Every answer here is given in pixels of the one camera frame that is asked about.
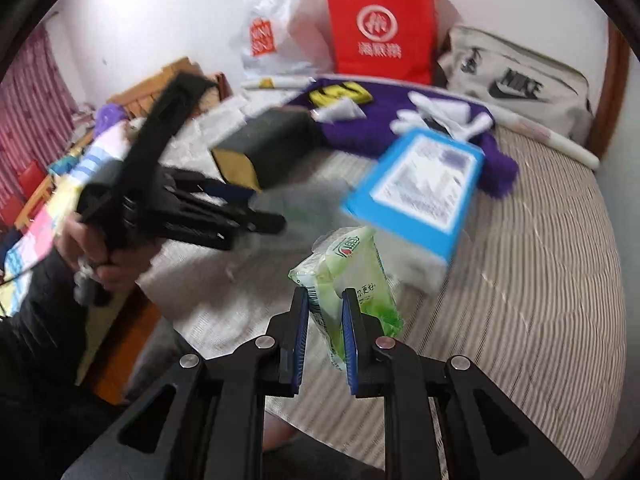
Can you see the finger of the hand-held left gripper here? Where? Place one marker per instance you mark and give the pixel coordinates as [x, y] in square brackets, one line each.
[235, 205]
[200, 232]

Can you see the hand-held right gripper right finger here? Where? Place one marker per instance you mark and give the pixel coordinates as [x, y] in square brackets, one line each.
[350, 345]

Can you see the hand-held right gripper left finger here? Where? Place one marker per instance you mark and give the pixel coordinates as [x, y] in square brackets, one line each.
[300, 345]

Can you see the green tissue packet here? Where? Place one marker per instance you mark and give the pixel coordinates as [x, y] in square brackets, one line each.
[350, 265]

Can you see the black and yellow sponge block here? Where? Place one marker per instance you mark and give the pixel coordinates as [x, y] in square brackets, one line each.
[280, 135]

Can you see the yellow zip pouch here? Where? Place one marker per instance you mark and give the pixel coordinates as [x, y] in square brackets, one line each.
[350, 92]

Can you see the white foam block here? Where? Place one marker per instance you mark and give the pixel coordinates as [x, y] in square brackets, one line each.
[435, 105]

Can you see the person's left forearm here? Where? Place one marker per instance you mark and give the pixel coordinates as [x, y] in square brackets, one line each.
[45, 310]

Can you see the person's left hand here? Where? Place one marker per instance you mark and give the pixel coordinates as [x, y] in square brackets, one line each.
[120, 275]

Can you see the colourful printed blanket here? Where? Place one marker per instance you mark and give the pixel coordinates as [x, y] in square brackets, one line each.
[100, 150]

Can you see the purple plastic object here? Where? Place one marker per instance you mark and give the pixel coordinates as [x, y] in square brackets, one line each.
[107, 116]

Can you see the wooden furniture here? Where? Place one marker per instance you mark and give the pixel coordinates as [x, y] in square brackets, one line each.
[130, 97]

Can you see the red stool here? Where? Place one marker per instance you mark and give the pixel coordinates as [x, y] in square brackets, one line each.
[30, 175]

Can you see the person's leg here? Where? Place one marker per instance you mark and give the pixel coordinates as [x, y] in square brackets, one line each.
[310, 460]

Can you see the pink striped curtain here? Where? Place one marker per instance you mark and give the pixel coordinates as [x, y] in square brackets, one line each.
[35, 100]

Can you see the white tube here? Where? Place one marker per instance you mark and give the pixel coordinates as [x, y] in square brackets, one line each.
[342, 110]

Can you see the purple towel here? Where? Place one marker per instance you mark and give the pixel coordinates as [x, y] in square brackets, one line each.
[370, 130]

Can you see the blue box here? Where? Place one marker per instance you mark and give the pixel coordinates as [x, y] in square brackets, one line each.
[420, 180]

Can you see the white plastic bag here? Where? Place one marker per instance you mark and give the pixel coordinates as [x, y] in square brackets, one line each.
[295, 35]

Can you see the striped bed sheet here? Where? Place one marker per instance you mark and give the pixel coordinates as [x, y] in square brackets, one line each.
[525, 285]

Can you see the white rolled cloth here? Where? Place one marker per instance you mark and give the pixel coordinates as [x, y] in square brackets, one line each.
[472, 126]
[406, 124]

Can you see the red paper bag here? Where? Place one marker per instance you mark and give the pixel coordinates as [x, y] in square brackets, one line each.
[345, 10]

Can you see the white rolled paper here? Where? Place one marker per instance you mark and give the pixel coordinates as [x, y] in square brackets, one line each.
[550, 142]

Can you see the beige backpack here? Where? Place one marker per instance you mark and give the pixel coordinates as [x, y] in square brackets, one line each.
[550, 110]

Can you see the wooden headboard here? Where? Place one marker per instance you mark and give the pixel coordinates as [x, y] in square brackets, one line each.
[617, 85]

